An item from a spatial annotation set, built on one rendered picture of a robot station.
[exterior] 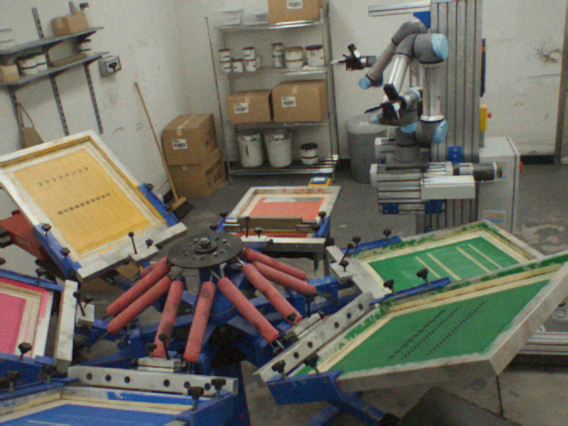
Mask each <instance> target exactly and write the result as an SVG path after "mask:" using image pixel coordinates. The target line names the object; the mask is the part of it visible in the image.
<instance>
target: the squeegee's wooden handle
mask: <svg viewBox="0 0 568 426"><path fill-rule="evenodd" d="M245 217H246V216H238V217H237V223H238V224H240V225H241V230H243V229H246V223H247V221H246V220H245ZM250 218H251V219H250V221H249V222H248V229H255V228H256V227H261V228H262V229H296V230H298V227H297V225H302V224H303V220H302V217H301V216H250Z"/></svg>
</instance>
